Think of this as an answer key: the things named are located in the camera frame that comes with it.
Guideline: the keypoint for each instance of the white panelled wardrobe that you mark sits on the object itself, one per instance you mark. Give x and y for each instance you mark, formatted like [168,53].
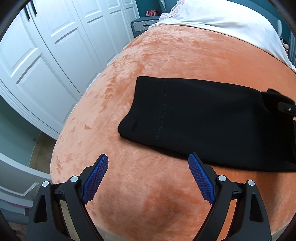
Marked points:
[53,51]

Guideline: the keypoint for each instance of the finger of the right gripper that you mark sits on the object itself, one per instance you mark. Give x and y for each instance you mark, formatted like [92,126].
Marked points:
[280,106]

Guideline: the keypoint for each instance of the grey bedside table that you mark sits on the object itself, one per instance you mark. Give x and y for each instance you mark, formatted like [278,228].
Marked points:
[141,25]

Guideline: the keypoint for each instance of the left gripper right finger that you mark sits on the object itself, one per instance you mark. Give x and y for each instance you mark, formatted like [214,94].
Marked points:
[250,220]

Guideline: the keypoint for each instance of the orange velvet bed cover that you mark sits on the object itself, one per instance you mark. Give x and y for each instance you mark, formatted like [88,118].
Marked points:
[146,194]

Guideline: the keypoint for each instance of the small figurine dolls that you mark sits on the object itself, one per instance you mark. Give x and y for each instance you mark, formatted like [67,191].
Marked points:
[285,45]

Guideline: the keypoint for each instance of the black pants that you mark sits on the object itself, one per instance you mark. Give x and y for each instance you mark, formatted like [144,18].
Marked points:
[226,125]

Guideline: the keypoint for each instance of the red box on nightstand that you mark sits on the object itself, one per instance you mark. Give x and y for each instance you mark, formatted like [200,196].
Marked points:
[151,13]

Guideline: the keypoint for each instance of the white bed sheet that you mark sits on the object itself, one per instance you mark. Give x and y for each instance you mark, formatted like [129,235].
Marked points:
[231,19]

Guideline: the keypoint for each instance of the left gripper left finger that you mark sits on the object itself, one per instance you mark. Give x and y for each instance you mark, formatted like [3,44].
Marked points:
[47,222]

